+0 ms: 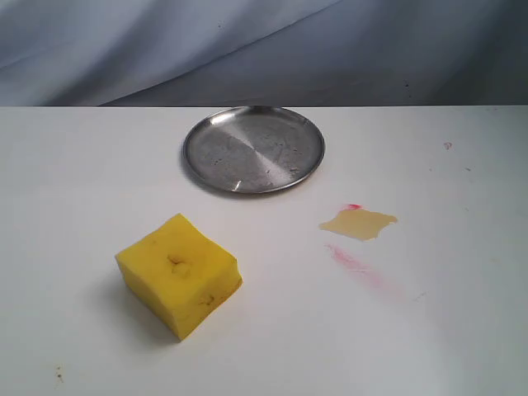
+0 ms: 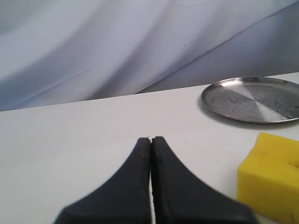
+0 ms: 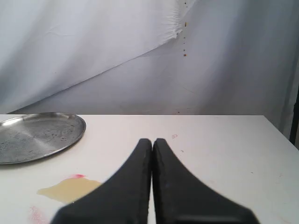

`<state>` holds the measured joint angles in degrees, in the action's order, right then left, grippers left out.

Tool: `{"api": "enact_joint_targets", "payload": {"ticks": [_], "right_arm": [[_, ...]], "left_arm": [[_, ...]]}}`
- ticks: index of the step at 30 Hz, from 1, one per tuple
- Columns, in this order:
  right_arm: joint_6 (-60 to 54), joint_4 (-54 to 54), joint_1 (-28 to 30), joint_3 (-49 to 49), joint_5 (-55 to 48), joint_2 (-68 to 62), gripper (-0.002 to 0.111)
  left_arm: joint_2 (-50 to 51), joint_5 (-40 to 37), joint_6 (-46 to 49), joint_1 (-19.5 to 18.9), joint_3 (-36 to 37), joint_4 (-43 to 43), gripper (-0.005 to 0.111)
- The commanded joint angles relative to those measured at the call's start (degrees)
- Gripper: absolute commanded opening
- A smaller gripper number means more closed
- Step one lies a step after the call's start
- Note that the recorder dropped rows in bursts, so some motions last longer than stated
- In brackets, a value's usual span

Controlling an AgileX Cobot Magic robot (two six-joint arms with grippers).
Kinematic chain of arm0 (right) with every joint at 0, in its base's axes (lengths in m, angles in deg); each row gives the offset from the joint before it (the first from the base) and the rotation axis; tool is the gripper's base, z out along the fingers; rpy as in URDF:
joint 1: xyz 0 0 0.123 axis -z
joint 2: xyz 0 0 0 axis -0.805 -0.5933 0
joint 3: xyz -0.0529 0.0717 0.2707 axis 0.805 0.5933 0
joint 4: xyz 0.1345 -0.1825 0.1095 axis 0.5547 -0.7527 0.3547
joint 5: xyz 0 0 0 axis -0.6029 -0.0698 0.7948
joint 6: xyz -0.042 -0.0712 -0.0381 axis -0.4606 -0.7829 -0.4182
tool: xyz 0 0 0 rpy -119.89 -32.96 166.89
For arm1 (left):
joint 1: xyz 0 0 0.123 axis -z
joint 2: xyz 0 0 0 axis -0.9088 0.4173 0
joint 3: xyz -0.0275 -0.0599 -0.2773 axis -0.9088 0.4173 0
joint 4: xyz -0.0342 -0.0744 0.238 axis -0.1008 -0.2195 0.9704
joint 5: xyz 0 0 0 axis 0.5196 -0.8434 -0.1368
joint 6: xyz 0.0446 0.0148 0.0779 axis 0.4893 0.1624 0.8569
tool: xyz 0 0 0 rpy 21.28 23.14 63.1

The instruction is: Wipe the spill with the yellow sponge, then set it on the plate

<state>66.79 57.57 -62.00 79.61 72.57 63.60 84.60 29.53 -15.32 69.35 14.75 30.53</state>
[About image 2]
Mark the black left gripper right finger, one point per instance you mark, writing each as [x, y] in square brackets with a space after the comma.
[180, 197]

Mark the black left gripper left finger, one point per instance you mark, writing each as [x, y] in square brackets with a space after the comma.
[123, 199]

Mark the yellow sponge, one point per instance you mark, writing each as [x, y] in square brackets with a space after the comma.
[268, 178]

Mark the round steel plate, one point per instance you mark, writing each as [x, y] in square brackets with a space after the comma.
[253, 99]

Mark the white backdrop cloth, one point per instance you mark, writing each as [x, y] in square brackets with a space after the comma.
[62, 51]

